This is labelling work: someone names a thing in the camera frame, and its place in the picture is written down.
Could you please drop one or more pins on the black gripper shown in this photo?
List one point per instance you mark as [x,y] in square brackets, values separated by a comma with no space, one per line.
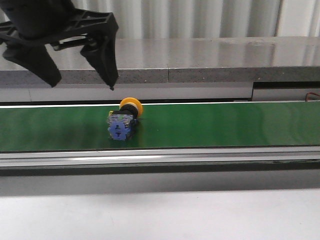
[34,23]

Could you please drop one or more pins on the yellow mushroom push button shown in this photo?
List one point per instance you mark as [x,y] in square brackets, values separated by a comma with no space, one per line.
[122,122]

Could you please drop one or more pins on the white corrugated curtain backdrop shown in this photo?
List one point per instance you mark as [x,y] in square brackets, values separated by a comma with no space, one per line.
[162,19]

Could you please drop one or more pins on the green conveyor belt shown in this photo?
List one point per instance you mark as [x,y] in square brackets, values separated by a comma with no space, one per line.
[67,128]

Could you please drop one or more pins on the grey stone countertop slab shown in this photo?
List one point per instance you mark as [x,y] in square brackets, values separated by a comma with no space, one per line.
[218,60]

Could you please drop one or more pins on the white rear conveyor frame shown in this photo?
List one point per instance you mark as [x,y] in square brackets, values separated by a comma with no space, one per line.
[274,91]

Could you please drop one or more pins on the aluminium front conveyor rail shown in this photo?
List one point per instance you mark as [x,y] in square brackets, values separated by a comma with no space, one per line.
[164,155]

